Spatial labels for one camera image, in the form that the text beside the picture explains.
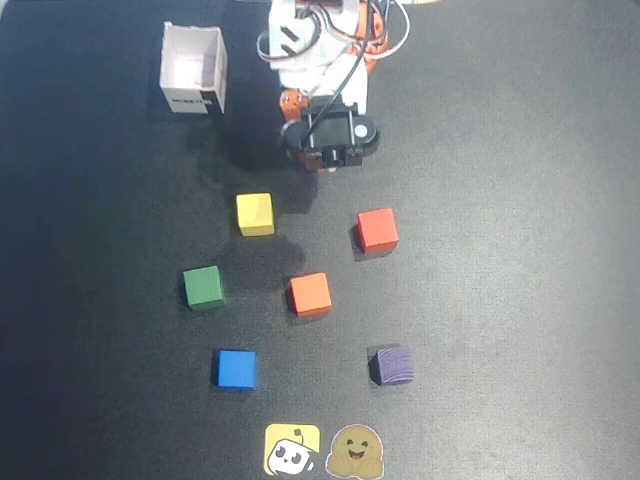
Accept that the black table mat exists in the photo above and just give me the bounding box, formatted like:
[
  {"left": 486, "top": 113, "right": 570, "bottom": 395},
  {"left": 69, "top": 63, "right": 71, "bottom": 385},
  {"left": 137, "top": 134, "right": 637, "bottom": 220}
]
[{"left": 0, "top": 0, "right": 640, "bottom": 480}]

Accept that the red wooden cube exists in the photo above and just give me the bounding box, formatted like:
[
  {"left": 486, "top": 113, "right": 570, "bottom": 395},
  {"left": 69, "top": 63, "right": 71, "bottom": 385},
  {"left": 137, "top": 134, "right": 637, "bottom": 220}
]
[{"left": 356, "top": 207, "right": 400, "bottom": 255}]

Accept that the hugging face emoji sticker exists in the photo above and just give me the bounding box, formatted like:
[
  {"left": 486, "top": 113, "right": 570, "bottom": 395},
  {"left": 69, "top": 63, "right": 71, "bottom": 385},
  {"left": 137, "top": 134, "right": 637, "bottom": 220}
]
[{"left": 324, "top": 423, "right": 386, "bottom": 477}]

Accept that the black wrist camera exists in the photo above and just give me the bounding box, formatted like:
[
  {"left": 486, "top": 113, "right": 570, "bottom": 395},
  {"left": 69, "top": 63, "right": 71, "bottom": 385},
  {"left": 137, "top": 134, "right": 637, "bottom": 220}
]
[{"left": 278, "top": 99, "right": 382, "bottom": 170}]

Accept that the yellow robot logo sticker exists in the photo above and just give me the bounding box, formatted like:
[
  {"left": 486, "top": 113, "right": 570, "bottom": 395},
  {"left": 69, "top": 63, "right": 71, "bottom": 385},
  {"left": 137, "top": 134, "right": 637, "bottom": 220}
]
[{"left": 263, "top": 423, "right": 322, "bottom": 477}]

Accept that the white servo cable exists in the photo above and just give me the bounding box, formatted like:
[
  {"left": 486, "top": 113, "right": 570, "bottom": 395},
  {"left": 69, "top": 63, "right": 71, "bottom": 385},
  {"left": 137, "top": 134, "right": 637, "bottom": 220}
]
[{"left": 367, "top": 0, "right": 412, "bottom": 60}]

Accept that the blue wooden cube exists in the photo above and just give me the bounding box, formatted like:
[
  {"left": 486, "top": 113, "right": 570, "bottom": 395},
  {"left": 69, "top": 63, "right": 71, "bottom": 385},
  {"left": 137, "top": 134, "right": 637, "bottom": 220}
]
[{"left": 216, "top": 348, "right": 258, "bottom": 391}]

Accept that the orange wooden cube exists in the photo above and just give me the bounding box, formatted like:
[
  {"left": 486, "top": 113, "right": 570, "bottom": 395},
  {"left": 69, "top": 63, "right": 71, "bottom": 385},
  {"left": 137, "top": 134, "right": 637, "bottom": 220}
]
[{"left": 287, "top": 271, "right": 334, "bottom": 318}]

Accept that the green wooden cube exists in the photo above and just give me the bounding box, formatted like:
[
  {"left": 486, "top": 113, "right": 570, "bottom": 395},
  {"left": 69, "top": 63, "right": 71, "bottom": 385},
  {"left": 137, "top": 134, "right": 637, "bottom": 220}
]
[{"left": 182, "top": 264, "right": 226, "bottom": 311}]

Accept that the white open cardboard box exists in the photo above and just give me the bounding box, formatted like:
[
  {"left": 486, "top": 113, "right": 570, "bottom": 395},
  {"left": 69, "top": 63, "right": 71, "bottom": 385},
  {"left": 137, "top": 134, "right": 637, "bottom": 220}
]
[{"left": 158, "top": 21, "right": 229, "bottom": 117}]

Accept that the yellow wooden cube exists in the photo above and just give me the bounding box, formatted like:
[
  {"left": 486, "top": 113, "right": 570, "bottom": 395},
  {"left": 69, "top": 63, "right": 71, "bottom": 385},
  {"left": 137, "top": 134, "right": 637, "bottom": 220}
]
[{"left": 235, "top": 192, "right": 276, "bottom": 238}]

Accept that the purple wooden cube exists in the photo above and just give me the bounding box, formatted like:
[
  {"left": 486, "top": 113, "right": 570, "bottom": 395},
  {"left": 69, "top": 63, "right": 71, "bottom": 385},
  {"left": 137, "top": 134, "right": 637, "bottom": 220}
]
[{"left": 368, "top": 344, "right": 415, "bottom": 387}]

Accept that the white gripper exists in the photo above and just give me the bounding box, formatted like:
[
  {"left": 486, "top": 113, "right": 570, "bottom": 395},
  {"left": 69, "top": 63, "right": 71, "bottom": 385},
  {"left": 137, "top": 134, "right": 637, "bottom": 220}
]
[{"left": 277, "top": 49, "right": 372, "bottom": 175}]

